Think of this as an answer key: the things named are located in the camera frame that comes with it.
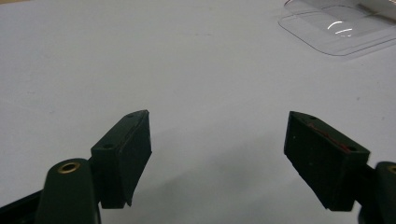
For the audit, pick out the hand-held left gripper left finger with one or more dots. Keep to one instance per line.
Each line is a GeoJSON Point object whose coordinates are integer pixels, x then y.
{"type": "Point", "coordinates": [121, 161]}

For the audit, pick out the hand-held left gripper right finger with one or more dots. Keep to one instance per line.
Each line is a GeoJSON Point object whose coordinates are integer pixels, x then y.
{"type": "Point", "coordinates": [323, 165]}

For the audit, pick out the clear plastic container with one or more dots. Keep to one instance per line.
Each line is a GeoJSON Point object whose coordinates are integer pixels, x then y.
{"type": "Point", "coordinates": [339, 28]}

